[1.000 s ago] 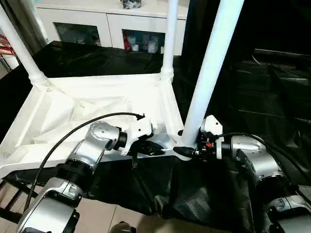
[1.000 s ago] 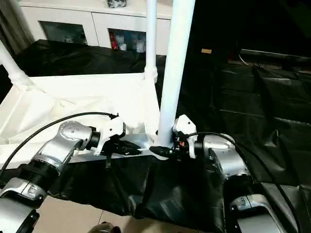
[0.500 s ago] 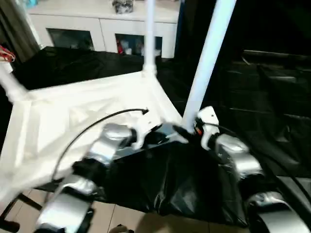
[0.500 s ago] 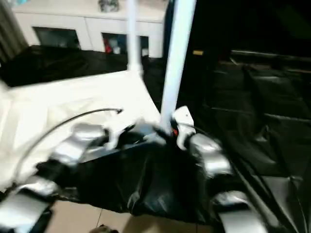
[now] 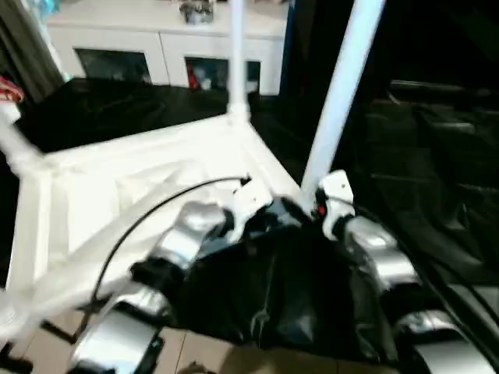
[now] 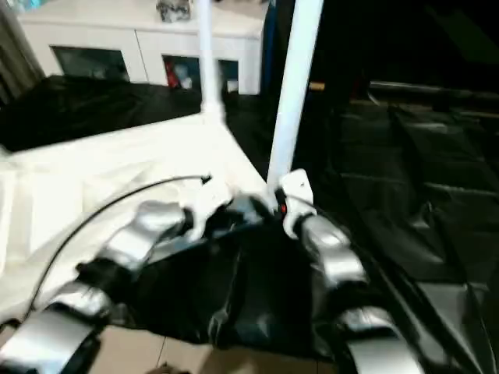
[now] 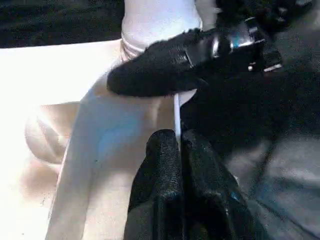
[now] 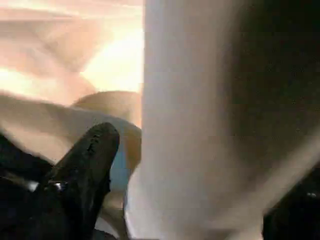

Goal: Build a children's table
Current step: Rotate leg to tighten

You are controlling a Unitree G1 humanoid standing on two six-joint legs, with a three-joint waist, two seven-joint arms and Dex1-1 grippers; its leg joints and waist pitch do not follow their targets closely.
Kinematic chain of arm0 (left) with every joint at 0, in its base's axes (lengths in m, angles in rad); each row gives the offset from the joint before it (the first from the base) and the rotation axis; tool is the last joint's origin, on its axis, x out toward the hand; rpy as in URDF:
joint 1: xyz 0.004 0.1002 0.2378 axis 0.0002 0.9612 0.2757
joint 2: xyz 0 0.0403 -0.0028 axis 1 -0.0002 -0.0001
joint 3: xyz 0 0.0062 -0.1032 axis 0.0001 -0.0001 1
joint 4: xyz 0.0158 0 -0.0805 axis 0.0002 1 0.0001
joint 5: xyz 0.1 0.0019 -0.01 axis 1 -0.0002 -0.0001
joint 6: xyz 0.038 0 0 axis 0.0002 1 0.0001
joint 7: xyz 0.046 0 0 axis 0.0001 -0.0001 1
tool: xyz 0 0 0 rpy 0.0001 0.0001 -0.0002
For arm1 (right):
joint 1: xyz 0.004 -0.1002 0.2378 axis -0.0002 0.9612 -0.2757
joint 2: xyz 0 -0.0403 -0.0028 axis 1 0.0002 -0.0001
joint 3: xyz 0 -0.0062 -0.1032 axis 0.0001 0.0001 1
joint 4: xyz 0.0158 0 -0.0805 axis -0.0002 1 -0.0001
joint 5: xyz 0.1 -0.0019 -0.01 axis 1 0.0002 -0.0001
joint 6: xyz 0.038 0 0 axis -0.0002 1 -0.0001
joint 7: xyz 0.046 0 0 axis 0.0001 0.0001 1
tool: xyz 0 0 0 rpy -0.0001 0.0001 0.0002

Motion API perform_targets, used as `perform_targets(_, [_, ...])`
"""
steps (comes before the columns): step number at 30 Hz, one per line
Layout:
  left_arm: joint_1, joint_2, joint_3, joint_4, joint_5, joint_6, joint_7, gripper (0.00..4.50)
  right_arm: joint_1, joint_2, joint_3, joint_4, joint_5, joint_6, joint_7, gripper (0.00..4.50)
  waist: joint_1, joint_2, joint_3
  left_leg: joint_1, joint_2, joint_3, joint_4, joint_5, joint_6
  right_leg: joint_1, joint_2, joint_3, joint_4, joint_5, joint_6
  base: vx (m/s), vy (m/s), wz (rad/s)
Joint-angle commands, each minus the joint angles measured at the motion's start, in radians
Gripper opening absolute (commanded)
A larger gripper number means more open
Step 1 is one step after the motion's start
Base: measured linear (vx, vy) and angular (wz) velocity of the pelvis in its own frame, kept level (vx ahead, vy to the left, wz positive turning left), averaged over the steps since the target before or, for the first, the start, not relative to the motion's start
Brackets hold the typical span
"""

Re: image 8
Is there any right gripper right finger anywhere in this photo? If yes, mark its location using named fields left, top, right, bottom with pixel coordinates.
left=261, top=162, right=320, bottom=240

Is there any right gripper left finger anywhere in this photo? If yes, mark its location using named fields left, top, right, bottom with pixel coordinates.
left=0, top=122, right=121, bottom=240

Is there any white plastic table leg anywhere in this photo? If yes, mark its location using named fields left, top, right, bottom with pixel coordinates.
left=122, top=0, right=320, bottom=240

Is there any white plastic table top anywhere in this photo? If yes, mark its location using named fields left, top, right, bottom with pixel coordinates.
left=0, top=0, right=147, bottom=240

